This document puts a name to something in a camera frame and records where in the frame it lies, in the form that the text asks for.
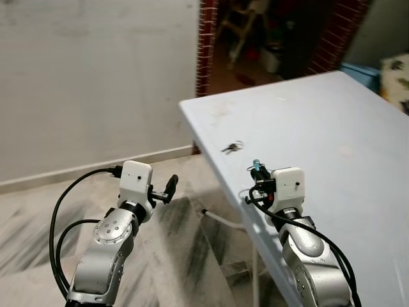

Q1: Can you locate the metal key bunch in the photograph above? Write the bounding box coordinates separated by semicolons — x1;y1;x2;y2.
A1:
220;141;245;157

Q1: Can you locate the white table leg tube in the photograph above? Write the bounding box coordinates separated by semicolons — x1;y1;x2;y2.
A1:
202;209;248;231

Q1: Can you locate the upright white table leg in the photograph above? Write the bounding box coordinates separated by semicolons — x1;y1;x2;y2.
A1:
253;246;261;307

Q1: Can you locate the white plastic bucket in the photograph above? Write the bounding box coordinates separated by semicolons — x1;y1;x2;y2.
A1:
260;43;286;75

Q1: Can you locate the straight red brick pillar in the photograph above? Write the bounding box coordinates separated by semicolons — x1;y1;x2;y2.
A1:
194;0;220;154

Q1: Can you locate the blue plastic box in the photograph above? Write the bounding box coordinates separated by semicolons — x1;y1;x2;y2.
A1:
340;61;383;94

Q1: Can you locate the slanted red brick pillar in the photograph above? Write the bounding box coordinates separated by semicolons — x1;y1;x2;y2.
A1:
306;0;372;77

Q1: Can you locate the white dinosaur print cushion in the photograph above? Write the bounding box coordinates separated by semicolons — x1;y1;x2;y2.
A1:
381;54;409;116

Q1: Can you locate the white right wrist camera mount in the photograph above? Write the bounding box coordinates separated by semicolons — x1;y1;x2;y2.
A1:
268;167;305;214

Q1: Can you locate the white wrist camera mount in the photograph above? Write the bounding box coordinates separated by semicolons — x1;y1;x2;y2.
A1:
119;160;155;206
268;167;305;214

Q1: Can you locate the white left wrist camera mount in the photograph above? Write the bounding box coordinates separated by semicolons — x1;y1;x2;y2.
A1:
119;160;155;206

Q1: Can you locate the short black left arm cable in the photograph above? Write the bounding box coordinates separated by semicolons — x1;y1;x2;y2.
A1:
54;218;102;290

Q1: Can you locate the long black left arm cable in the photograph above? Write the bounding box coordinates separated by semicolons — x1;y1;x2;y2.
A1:
49;165;123;301

